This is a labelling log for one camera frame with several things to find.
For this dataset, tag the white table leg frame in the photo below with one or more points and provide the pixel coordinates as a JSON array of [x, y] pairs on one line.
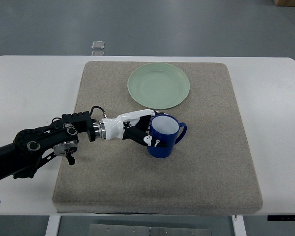
[[53, 225]]

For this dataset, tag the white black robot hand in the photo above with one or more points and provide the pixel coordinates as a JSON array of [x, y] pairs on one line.
[[133, 125]]

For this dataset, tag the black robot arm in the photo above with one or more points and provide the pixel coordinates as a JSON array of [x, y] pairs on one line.
[[24, 156]]

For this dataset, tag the black desk control panel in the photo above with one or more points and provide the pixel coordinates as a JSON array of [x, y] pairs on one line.
[[281, 218]]

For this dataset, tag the light green plate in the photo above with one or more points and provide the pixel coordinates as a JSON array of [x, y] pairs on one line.
[[158, 85]]

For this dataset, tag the metal base plate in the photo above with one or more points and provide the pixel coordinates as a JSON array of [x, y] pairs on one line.
[[124, 230]]

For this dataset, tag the cardboard box corner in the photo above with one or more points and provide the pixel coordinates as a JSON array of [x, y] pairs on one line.
[[285, 3]]

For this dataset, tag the blue mug white inside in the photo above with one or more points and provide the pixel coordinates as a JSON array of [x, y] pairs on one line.
[[169, 131]]

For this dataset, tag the beige fabric mat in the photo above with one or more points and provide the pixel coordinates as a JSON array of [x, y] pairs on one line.
[[210, 171]]

